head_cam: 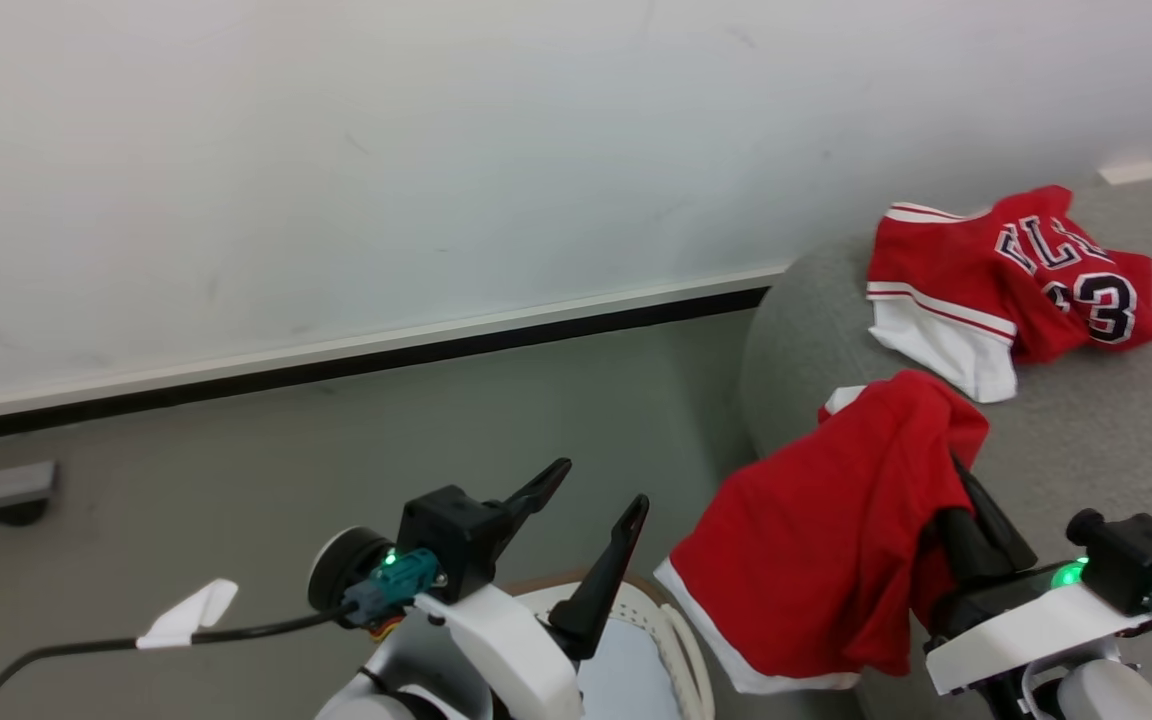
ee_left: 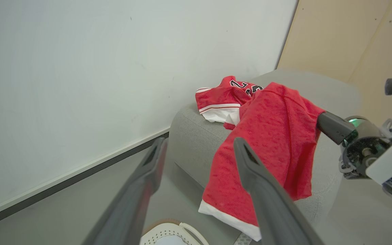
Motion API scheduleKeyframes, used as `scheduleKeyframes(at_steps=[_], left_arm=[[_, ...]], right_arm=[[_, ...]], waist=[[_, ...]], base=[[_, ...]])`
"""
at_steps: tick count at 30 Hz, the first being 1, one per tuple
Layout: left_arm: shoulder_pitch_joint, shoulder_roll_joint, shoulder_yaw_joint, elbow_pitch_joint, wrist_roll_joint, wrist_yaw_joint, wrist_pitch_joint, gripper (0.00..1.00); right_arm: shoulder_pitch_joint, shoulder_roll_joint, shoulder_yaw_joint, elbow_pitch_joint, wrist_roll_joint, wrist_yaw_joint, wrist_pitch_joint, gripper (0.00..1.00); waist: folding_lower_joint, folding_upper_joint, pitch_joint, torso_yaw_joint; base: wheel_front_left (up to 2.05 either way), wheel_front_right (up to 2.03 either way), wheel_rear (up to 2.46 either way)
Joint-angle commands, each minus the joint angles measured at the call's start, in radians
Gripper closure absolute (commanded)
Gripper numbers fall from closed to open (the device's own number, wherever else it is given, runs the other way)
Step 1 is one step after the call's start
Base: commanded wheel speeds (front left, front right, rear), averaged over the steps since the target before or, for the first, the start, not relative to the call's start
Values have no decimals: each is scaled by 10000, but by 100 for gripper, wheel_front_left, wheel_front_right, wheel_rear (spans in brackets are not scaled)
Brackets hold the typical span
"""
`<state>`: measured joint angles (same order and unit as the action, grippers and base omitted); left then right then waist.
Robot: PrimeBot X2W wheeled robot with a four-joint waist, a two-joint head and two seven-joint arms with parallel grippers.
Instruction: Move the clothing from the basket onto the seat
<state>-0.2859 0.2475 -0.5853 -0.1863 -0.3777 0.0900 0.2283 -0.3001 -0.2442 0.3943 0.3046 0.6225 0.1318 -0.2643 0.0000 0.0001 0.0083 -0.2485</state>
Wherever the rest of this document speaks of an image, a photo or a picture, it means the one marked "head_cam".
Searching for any white cable tag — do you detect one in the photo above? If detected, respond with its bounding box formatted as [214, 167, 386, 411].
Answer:
[136, 578, 239, 651]

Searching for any red basketball jersey white trim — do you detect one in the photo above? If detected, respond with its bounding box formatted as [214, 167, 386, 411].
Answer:
[866, 185, 1152, 404]

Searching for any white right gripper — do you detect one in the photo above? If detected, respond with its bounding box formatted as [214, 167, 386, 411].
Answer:
[924, 456, 1152, 697]

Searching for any black and white baseboard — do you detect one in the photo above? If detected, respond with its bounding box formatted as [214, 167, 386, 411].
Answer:
[0, 265, 787, 448]

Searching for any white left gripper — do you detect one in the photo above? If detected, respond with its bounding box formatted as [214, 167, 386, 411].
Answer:
[414, 458, 652, 720]

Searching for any grey fabric sofa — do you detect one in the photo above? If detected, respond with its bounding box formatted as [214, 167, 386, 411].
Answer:
[739, 168, 1152, 720]

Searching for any red shorts white trim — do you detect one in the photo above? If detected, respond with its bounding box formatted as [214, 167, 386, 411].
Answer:
[654, 370, 992, 696]

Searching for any beige perforated laundry basket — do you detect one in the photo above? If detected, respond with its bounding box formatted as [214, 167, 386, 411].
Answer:
[506, 572, 717, 720]

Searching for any thin black cable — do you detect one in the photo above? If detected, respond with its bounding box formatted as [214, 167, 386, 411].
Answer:
[0, 600, 362, 720]

